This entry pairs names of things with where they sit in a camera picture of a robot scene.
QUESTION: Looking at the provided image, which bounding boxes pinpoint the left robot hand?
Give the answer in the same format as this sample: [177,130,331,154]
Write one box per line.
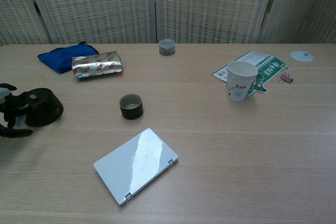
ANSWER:
[0,82,34,138]

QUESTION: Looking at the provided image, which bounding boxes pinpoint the black teapot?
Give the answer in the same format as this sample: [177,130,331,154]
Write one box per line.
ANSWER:
[15,88,65,127]

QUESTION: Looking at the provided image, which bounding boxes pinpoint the blue cloth pouch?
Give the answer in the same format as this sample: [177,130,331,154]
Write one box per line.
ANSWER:
[37,41,100,74]

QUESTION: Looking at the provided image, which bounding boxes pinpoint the silver foil packet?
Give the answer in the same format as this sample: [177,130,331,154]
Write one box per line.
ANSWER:
[71,50,123,82]

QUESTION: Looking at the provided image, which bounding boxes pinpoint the silver folding mirror case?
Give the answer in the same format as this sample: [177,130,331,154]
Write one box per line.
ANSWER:
[92,127,180,206]

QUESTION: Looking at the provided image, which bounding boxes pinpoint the woven folding screen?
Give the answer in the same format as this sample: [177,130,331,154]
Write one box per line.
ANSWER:
[0,0,336,46]

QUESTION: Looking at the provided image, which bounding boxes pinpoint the small patterned round jar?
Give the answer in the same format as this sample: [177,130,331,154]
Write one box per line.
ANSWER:
[159,39,176,56]

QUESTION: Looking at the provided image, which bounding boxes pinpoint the white paper cup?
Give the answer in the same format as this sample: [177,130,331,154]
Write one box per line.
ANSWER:
[226,60,258,102]

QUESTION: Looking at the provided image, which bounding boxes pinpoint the green white flat package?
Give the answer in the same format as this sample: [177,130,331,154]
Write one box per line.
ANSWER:
[212,50,291,97]

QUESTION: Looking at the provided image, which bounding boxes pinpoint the red binder clip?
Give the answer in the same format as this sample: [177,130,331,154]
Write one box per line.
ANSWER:
[279,73,294,84]

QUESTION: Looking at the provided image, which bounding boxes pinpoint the white round disc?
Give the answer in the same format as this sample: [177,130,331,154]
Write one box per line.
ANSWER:
[289,50,314,63]

